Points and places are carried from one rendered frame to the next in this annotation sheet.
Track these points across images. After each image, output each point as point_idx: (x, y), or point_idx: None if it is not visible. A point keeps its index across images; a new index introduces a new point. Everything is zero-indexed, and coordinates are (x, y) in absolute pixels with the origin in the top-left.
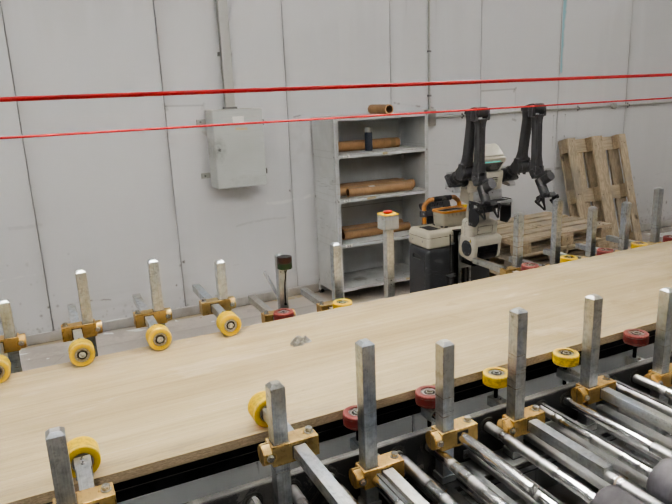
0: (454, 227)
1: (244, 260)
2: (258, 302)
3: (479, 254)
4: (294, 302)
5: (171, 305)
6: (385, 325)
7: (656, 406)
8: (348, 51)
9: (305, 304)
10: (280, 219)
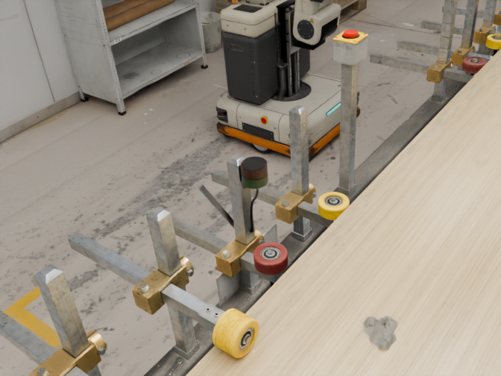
0: (276, 2)
1: None
2: (180, 226)
3: (322, 35)
4: (60, 124)
5: None
6: (454, 240)
7: None
8: None
9: (77, 124)
10: (10, 19)
